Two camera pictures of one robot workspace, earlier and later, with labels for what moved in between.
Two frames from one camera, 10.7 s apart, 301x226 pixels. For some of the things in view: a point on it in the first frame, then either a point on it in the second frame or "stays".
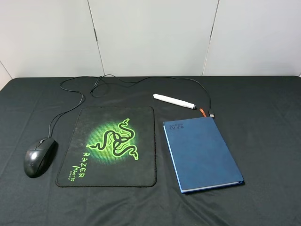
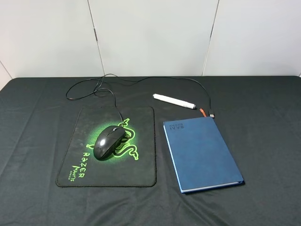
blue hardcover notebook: [201, 157] stays
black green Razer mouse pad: [110, 147] stays
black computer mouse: [37, 158] to [107, 141]
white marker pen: [174, 101] stays
